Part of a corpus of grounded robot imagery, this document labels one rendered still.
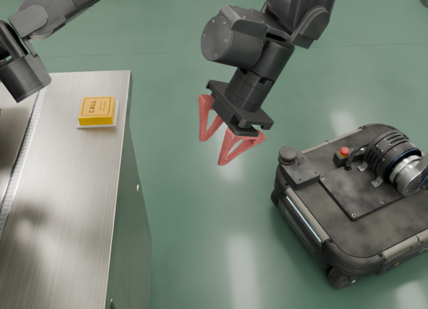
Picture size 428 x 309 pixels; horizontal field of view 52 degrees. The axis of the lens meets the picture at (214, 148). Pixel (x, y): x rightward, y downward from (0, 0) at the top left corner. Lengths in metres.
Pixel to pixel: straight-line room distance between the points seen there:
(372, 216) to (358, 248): 0.15
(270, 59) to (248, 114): 0.08
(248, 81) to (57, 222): 0.42
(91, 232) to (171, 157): 1.33
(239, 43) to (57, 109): 0.58
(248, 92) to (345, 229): 1.07
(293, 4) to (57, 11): 0.39
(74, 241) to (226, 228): 1.12
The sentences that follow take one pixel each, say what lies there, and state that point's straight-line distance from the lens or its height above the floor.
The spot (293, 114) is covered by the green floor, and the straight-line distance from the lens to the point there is 2.33.
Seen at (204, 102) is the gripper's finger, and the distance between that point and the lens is 0.66.
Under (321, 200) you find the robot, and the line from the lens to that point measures 1.67.
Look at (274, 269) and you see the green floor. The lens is 1.76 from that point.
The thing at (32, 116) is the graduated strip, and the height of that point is 0.90.
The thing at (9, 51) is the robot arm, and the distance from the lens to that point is 0.77.
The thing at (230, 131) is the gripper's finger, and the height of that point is 1.12.
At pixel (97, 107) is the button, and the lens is 0.97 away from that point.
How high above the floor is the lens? 1.55
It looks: 47 degrees down
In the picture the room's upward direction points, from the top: straight up
